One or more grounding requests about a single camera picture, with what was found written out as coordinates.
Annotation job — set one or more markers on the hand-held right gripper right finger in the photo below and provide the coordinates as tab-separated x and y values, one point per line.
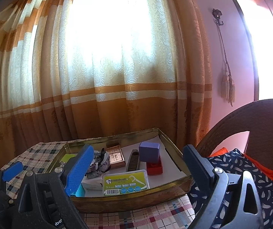
196	164

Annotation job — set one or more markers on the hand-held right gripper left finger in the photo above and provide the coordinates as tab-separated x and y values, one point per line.
79	171

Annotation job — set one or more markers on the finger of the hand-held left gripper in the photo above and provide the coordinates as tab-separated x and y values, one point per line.
12	171

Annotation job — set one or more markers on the green card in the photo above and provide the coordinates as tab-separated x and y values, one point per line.
67	158

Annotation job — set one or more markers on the small white box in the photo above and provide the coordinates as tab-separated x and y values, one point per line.
91	184

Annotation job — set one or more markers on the teal packet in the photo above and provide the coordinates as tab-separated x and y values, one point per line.
80	192

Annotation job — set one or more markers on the copper-coloured box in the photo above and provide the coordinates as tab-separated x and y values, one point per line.
116	156

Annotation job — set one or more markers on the red box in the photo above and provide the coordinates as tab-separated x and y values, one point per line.
154	169

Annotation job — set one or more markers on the translucent floss pick box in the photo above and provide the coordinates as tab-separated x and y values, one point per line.
124	181

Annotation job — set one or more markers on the purple box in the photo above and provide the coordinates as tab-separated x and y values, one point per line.
149	151

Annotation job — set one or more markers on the black comb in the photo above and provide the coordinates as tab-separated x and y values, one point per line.
132	162

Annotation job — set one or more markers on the gold metal tin tray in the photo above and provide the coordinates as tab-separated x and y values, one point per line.
131	204

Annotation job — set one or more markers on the white paper liner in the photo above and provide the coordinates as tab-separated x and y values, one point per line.
168	170

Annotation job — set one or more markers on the navy feather-print cushion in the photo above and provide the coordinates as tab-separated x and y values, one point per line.
234	162

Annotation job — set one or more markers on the plaid tablecloth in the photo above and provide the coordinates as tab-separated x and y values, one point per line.
150	217

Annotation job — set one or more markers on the orange cushion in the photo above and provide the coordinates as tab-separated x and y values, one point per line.
265	169

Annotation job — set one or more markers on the brown wicker chair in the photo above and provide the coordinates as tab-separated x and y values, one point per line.
270	114

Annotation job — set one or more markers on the cream and orange curtain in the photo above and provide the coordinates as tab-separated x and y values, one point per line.
117	52

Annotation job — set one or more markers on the metal wall hook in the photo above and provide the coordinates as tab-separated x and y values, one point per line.
217	13

